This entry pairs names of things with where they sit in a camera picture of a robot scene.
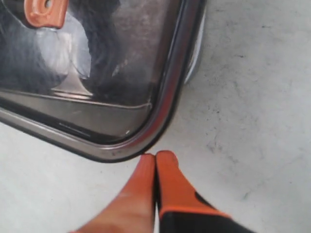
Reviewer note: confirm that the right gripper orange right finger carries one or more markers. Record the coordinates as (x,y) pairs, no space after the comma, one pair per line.
(181,208)

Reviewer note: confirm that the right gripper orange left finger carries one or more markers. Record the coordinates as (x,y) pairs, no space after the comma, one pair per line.
(133,209)

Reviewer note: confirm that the transparent lid with orange valve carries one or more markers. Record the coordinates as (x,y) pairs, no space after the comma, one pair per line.
(100,78)

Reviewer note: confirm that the stainless steel lunch box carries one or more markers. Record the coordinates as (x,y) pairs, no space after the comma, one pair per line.
(197,50)

